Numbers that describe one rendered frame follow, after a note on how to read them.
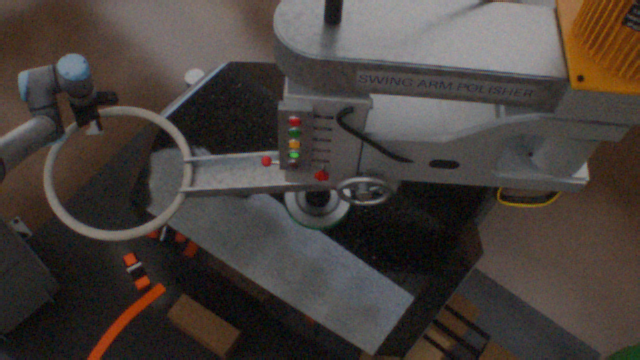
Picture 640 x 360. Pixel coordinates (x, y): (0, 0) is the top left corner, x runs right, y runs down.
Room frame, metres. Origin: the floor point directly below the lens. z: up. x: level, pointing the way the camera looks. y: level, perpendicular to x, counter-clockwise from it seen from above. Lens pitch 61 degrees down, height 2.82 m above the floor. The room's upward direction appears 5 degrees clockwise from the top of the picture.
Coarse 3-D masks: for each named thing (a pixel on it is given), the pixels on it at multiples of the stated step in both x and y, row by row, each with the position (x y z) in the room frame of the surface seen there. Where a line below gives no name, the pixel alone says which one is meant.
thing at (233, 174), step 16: (192, 160) 1.04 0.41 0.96; (208, 160) 1.04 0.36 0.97; (224, 160) 1.04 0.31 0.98; (240, 160) 1.04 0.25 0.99; (256, 160) 1.05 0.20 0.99; (208, 176) 1.00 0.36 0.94; (224, 176) 1.00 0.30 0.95; (240, 176) 1.00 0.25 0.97; (256, 176) 1.00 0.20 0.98; (272, 176) 0.99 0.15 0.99; (192, 192) 0.93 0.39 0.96; (208, 192) 0.93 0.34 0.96; (224, 192) 0.93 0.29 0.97; (240, 192) 0.93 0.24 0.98; (256, 192) 0.94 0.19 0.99; (272, 192) 0.94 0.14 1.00; (384, 192) 0.91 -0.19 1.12
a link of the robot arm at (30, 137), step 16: (32, 112) 1.04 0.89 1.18; (48, 112) 1.04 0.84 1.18; (16, 128) 0.90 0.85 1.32; (32, 128) 0.92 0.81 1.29; (48, 128) 0.97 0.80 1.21; (64, 128) 1.03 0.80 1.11; (0, 144) 0.77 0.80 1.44; (16, 144) 0.81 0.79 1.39; (32, 144) 0.85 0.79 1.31; (48, 144) 0.97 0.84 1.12; (0, 160) 0.70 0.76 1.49; (16, 160) 0.76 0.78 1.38; (0, 176) 0.66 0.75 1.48
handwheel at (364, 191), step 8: (360, 176) 0.85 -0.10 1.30; (368, 176) 0.85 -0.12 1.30; (344, 184) 0.84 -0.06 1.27; (360, 184) 0.86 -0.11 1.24; (368, 184) 0.86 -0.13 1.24; (376, 184) 0.84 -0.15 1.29; (384, 184) 0.84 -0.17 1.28; (360, 192) 0.83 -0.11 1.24; (368, 192) 0.83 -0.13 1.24; (344, 200) 0.84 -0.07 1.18; (352, 200) 0.84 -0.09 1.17; (360, 200) 0.84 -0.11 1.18; (368, 200) 0.85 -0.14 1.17; (376, 200) 0.84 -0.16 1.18; (384, 200) 0.84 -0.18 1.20
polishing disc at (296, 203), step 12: (288, 192) 1.00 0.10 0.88; (300, 192) 1.01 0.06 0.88; (336, 192) 1.02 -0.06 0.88; (348, 192) 1.02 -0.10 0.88; (288, 204) 0.96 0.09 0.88; (300, 204) 0.96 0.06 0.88; (336, 204) 0.97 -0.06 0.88; (348, 204) 0.98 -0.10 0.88; (300, 216) 0.92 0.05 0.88; (312, 216) 0.92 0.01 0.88; (324, 216) 0.93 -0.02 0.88; (336, 216) 0.93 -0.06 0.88
